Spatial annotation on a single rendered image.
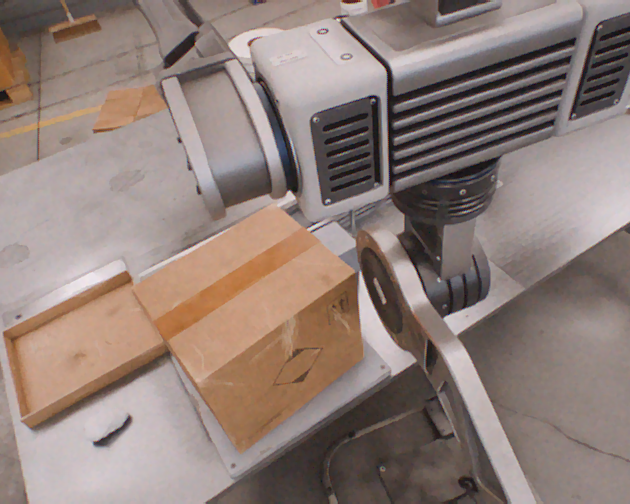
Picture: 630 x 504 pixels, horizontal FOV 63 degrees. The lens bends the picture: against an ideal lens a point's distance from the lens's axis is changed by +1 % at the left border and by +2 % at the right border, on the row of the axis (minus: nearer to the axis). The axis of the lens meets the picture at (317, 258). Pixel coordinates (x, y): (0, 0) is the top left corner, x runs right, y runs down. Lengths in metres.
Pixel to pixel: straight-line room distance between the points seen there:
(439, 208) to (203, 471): 0.66
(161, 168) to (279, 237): 0.83
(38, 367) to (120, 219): 0.47
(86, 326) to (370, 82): 0.99
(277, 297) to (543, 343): 1.48
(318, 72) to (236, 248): 0.49
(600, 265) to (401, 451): 1.27
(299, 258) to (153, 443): 0.47
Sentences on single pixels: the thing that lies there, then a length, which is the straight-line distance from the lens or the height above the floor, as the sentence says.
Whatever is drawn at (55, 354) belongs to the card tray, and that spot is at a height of 0.83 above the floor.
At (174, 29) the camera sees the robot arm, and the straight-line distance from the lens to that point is 0.76.
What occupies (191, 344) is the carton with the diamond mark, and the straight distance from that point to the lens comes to 0.80.
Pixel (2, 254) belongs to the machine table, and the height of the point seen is 0.83.
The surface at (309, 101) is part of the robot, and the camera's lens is 0.45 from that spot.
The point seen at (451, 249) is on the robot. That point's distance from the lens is 0.69.
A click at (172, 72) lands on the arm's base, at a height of 1.51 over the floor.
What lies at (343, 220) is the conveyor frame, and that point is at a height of 0.86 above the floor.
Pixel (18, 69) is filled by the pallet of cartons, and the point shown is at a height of 0.14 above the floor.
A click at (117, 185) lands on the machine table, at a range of 1.67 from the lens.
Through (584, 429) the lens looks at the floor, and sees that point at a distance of 2.01.
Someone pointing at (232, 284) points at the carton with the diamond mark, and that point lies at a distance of 0.85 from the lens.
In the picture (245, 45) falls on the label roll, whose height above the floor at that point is 1.02.
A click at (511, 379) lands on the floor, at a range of 2.03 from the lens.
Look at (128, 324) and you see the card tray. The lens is 1.26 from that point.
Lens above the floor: 1.75
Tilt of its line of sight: 48 degrees down
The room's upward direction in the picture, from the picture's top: 10 degrees counter-clockwise
